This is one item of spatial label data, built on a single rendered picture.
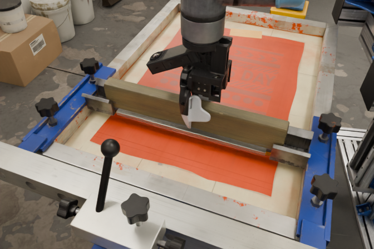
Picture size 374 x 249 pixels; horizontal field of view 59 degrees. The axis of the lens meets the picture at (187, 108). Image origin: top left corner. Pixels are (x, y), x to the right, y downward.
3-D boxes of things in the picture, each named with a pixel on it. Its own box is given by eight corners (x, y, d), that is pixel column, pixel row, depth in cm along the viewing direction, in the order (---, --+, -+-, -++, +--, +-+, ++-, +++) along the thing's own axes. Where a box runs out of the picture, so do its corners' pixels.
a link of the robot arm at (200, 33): (173, 18, 54) (191, -2, 59) (174, 43, 57) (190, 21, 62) (217, 26, 52) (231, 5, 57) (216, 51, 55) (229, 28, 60)
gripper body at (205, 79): (219, 106, 62) (224, 51, 54) (176, 96, 65) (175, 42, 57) (230, 83, 68) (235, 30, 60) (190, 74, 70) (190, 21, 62)
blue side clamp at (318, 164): (306, 133, 79) (314, 111, 74) (329, 139, 78) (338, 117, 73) (288, 250, 58) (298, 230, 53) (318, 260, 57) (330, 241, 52)
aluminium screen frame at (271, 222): (172, 6, 126) (172, -3, 123) (335, 35, 110) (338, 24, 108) (32, 160, 71) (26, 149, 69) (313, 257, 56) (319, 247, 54)
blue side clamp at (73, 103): (103, 82, 93) (99, 61, 89) (119, 86, 92) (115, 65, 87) (31, 161, 73) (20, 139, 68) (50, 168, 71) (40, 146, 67)
